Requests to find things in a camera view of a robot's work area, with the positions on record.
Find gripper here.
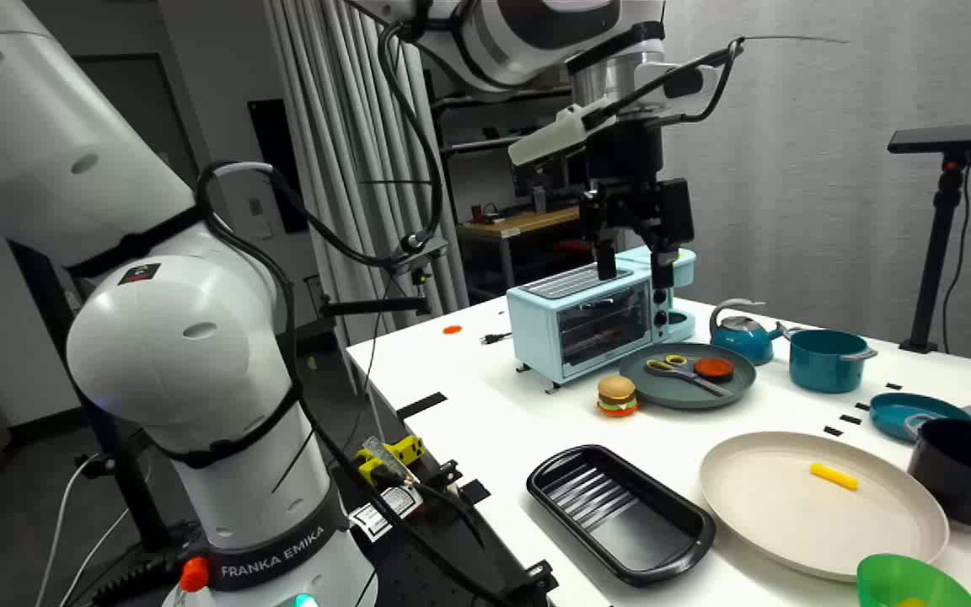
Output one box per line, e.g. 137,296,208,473
578,118,696,291

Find grey-green plate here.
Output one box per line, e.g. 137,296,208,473
618,341,758,411

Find beige plate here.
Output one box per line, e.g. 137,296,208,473
698,430,951,583

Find green cup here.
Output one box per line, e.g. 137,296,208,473
856,552,971,607

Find toaster oven door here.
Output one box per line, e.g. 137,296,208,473
555,282,654,379

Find wooden table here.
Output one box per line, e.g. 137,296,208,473
455,206,582,293

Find light blue toy toaster oven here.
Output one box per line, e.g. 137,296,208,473
507,246,698,392

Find teal kettle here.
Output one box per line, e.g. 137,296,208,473
708,298,787,367

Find toy burger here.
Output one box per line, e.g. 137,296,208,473
595,375,641,419

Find teal pot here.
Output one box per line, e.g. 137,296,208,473
779,328,879,395

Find black tape strip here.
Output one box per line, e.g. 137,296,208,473
394,391,449,421

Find black tray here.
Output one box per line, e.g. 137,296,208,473
525,443,717,588

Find yellow toy piece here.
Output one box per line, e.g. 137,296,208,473
808,462,861,492

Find white curtain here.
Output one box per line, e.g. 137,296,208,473
261,0,471,348

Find white label tag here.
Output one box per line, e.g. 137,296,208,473
348,486,425,542

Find bottle with orange cap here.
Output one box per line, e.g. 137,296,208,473
161,556,218,607

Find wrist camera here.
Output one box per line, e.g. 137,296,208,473
507,104,614,167

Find yellow-handled scissors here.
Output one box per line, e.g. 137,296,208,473
645,354,735,398

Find camera on mount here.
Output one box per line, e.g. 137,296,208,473
318,236,453,322
887,120,971,356

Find white cable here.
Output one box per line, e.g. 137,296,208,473
34,450,151,607

